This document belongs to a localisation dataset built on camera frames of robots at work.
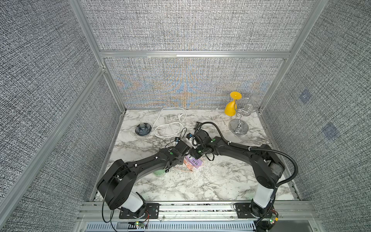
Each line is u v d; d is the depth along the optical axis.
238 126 1.07
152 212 0.73
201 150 0.68
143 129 1.05
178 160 0.67
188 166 0.88
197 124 1.09
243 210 0.73
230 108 0.98
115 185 0.43
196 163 0.88
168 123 1.10
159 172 0.79
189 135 0.81
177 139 0.78
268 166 0.50
